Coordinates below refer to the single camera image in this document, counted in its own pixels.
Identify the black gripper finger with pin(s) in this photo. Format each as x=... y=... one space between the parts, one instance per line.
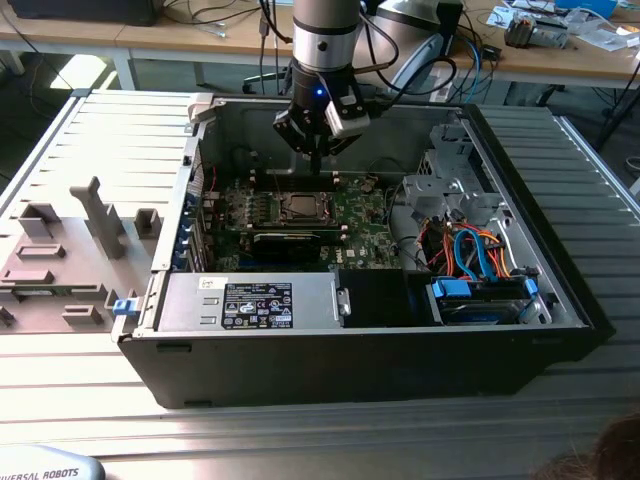
x=292 y=132
x=337 y=144

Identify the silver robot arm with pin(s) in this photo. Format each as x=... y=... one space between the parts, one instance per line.
x=325 y=45

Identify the CPU socket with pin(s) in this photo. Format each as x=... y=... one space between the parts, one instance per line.
x=278 y=220

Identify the CPU cooler with fins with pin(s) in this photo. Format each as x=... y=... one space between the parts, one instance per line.
x=520 y=32

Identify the round coin battery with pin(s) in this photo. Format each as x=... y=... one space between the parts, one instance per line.
x=369 y=183

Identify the green motherboard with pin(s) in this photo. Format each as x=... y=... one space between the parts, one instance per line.
x=370 y=235

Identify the black graphics card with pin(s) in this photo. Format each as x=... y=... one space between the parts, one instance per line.
x=285 y=247

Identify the white power adapter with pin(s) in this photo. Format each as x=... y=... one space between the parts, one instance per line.
x=442 y=92

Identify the metal drive cage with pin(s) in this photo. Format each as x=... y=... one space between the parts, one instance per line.
x=450 y=197

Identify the wooden desk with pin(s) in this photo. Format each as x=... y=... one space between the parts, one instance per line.
x=550 y=65
x=150 y=35

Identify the grey power supply unit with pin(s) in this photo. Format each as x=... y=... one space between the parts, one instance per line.
x=190 y=305

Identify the hard disk in blue carrier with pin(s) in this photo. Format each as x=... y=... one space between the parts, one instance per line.
x=480 y=312

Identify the black PC case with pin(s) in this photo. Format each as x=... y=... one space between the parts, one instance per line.
x=300 y=370

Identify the silver metal device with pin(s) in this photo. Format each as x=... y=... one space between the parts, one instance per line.
x=552 y=35

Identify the grey parts rack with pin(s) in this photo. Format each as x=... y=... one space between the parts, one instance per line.
x=75 y=250

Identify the black equipment box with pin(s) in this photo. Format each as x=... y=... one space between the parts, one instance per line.
x=75 y=10

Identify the black stand leg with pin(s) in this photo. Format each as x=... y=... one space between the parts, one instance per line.
x=619 y=105

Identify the blue cardboard box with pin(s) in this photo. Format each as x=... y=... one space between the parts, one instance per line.
x=587 y=6

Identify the clear plastic bag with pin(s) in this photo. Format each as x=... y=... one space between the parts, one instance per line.
x=605 y=37

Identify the pale blue teach pendant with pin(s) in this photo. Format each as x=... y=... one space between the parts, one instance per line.
x=50 y=467

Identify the brown-haired person's head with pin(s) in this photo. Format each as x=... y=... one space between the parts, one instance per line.
x=620 y=450

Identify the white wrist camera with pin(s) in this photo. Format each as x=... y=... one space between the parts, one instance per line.
x=350 y=122

